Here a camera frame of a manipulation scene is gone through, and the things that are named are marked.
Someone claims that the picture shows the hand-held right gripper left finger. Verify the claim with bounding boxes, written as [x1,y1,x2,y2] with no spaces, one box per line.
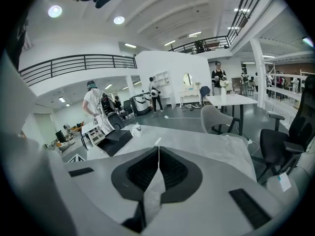
[63,146,160,236]

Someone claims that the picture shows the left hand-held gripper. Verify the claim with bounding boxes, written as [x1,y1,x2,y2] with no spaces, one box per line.
[0,55,106,236]

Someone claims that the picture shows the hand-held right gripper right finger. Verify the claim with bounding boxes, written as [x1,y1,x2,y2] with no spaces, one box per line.
[147,146,291,236]

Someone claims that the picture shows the black box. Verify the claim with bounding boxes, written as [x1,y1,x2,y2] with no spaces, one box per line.
[95,129,133,157]

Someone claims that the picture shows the white side table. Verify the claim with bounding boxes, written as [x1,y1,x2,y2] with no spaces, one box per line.
[80,121,109,148]

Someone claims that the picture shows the grey shell chair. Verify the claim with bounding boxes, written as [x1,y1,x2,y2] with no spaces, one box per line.
[200,104,250,143]
[265,151,315,207]

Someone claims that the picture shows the black mesh office chair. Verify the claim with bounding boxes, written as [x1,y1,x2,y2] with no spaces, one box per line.
[250,74,315,184]

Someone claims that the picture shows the white paper tag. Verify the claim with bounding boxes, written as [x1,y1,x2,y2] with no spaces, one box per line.
[279,173,292,192]

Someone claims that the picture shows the white table with black legs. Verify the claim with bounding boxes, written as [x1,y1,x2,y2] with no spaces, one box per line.
[205,93,258,135]

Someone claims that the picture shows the white and black mobile robot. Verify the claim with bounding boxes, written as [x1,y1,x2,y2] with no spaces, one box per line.
[129,93,151,117]

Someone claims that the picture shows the blue chair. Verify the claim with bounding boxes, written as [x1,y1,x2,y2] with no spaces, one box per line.
[199,85,212,106]

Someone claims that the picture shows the white dressing table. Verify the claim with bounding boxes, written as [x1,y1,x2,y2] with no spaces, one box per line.
[178,88,201,108]

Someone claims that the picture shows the white vase with flowers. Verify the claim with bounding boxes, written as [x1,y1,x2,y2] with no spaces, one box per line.
[219,79,232,103]

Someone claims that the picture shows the oval mirror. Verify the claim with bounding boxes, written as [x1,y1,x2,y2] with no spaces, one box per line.
[182,73,193,87]

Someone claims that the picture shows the white bookshelf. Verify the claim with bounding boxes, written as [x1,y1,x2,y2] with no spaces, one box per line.
[154,70,177,109]

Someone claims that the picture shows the white shelving unit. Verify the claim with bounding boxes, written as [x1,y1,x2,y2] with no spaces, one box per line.
[264,69,312,108]

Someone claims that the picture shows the black balcony railing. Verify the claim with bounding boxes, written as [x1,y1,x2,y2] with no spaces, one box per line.
[169,0,268,56]
[18,54,138,88]

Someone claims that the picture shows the white cable with adapter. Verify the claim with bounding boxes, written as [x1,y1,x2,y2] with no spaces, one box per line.
[163,115,202,120]

